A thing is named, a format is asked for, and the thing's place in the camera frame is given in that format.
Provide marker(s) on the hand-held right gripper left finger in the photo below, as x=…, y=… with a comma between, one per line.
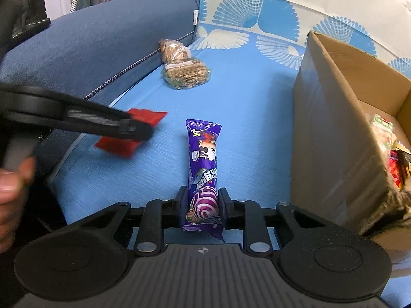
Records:
x=181, y=205

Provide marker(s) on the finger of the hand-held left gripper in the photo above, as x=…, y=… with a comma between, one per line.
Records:
x=112, y=123

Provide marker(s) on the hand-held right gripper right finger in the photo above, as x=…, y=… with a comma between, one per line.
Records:
x=224, y=208

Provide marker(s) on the red square packet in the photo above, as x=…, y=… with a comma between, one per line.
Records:
x=151, y=117

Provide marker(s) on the purple snack packet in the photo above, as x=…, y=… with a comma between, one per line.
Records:
x=204, y=157

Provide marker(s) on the cardboard box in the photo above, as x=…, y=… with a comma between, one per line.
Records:
x=327, y=134

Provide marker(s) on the red orange snack packet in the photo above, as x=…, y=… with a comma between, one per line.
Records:
x=394, y=170

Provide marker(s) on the pale cracker packet green label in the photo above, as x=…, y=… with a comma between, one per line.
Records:
x=382, y=128

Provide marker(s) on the dark gold small packet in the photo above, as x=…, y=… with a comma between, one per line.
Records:
x=405, y=160

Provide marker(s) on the person's left hand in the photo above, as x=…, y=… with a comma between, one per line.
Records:
x=12, y=199

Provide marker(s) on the blue fabric sofa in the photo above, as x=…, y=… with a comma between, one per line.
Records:
x=96, y=38

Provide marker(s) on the clear packet of seed bars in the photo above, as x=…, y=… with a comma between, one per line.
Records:
x=186, y=73

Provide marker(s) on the clear bag of brown nuts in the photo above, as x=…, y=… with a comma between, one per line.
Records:
x=171, y=51

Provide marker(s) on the dark framed object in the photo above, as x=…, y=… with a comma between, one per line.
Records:
x=29, y=6

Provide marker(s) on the blue fan print sofa cover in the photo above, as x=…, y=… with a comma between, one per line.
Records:
x=250, y=102

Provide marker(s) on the white sofa tag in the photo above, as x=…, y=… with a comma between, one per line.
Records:
x=195, y=17

